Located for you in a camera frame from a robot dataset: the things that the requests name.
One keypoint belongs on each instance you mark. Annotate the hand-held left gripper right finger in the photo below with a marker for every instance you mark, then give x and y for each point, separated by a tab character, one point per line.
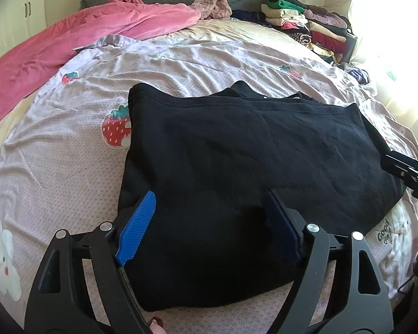
282	228

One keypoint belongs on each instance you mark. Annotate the pink fuzzy garment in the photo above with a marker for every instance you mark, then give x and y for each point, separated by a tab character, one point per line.
214	7

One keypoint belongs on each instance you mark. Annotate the black box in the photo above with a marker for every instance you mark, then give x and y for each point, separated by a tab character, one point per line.
350	48

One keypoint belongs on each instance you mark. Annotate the person's left hand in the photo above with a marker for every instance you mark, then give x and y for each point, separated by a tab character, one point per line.
157	327

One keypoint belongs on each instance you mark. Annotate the white wardrobe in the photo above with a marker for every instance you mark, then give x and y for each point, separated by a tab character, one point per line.
14	10

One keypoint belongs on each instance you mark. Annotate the lilac strawberry print sheet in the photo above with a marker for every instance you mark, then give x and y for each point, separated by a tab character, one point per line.
66	167

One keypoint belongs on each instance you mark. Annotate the black sweater with orange cuffs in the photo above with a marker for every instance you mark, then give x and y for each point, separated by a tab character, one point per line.
247	167

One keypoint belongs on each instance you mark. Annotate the pink plush blanket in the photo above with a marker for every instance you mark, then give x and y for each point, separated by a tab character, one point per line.
55	45

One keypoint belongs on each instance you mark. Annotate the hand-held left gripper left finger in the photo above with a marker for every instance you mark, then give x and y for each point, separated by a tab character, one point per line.
136	229

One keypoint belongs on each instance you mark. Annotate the pile of folded clothes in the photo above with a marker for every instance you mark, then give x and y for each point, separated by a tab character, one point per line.
317	28

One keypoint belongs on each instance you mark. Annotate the purple striped cloth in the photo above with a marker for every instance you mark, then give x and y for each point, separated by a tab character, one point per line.
358	73

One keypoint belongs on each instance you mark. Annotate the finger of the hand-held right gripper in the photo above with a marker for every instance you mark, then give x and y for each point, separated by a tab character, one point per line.
400	165

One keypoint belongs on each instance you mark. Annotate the navy clothes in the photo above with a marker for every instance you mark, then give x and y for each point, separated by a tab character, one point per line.
250	16

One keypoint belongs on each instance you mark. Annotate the cream bed sheet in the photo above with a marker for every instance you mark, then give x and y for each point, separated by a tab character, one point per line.
264	38

